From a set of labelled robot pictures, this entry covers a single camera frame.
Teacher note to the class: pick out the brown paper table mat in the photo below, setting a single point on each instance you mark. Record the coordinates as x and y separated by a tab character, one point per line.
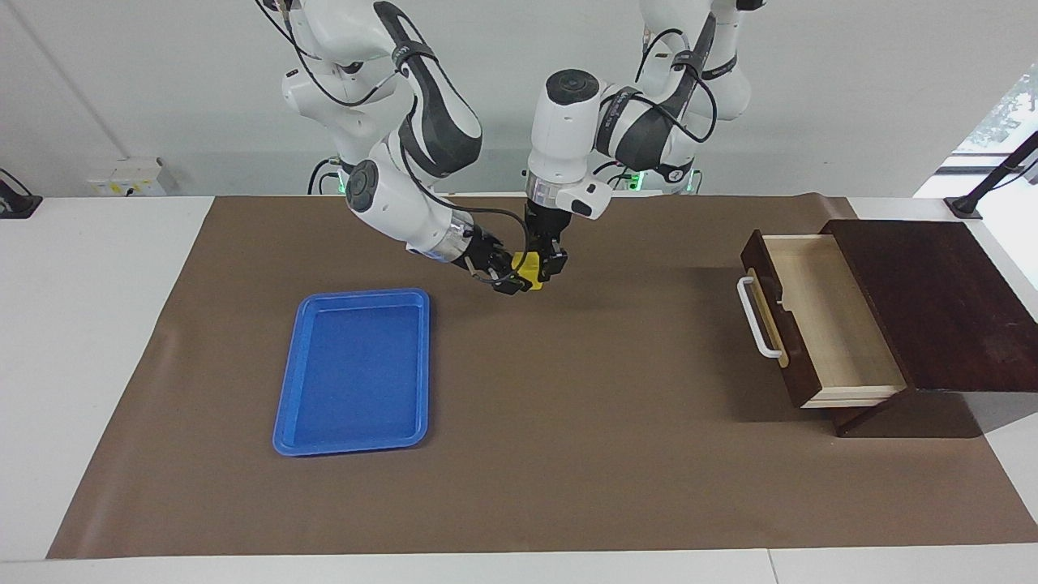
568	422

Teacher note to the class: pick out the yellow cube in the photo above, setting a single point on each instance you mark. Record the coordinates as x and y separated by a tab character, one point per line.
529	269

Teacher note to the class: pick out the blue plastic tray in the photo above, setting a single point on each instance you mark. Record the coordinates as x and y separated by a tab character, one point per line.
357	373

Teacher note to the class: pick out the window with white sill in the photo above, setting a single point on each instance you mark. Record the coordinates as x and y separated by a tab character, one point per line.
1001	113

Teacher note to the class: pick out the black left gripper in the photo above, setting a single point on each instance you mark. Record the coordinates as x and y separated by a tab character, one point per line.
545	221

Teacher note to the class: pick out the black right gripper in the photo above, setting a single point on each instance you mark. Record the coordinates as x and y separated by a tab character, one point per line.
482	250

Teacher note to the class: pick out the black table clamp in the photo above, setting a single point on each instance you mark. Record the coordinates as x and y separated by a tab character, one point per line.
16	203

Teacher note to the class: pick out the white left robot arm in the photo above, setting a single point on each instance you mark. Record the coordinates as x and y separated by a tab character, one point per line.
568	130

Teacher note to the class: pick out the white wall socket box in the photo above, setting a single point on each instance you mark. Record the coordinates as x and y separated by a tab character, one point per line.
126	178

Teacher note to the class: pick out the dark wooden drawer cabinet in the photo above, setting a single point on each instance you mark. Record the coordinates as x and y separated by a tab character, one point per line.
957	308

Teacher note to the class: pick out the black pole stand with base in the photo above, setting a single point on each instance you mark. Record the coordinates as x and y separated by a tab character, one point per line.
965	207

